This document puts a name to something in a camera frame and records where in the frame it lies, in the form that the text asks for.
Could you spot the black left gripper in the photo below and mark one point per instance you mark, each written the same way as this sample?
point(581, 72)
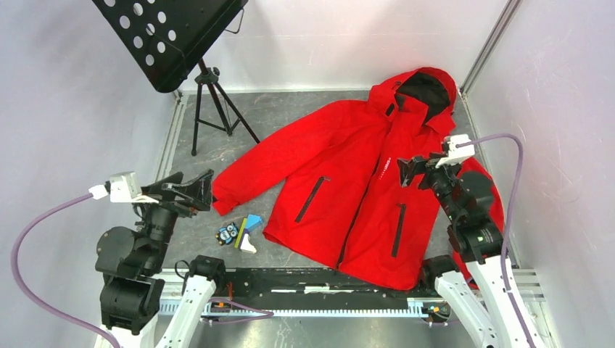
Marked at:
point(197, 191)

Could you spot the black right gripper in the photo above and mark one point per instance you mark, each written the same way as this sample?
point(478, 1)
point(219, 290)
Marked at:
point(407, 166)

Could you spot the red hooded jacket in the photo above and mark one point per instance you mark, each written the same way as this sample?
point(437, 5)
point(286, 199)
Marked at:
point(341, 202)

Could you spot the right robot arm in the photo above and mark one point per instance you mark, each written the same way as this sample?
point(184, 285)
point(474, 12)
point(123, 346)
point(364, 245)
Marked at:
point(497, 317)

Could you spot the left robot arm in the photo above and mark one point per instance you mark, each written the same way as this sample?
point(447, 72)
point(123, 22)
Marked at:
point(131, 259)

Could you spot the green yellow toy block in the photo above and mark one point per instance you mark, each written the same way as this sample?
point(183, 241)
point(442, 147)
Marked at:
point(240, 236)

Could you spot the blue toy brick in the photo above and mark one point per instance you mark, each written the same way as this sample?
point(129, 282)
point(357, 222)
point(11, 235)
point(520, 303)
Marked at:
point(253, 222)

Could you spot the white toy block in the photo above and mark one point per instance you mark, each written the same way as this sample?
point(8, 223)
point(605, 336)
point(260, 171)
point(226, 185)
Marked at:
point(245, 244)

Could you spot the black music stand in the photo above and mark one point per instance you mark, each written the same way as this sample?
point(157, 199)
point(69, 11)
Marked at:
point(168, 39)

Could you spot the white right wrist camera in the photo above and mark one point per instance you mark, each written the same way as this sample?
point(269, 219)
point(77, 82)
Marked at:
point(455, 150)

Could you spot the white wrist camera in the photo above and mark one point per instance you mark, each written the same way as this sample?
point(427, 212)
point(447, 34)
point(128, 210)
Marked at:
point(124, 188)
point(455, 150)

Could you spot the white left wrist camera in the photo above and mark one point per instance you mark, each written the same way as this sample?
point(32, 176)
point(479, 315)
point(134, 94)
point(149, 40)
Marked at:
point(124, 188)

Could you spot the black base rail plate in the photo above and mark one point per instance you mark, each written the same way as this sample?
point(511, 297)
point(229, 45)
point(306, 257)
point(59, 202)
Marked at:
point(311, 289)

